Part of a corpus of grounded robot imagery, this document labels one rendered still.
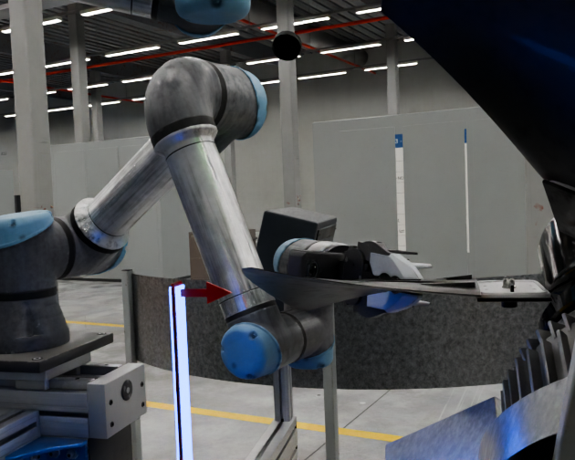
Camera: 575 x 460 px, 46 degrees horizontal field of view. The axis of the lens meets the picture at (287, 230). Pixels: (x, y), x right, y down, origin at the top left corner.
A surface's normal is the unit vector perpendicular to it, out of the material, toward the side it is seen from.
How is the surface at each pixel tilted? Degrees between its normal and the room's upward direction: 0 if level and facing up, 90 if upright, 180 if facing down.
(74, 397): 90
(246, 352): 90
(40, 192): 90
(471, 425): 55
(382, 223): 90
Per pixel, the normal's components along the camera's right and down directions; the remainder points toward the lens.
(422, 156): -0.47, 0.07
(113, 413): 0.96, -0.02
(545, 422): -0.78, -0.52
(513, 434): -0.91, -0.36
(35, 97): 0.88, -0.01
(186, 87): 0.31, -0.44
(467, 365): 0.09, 0.05
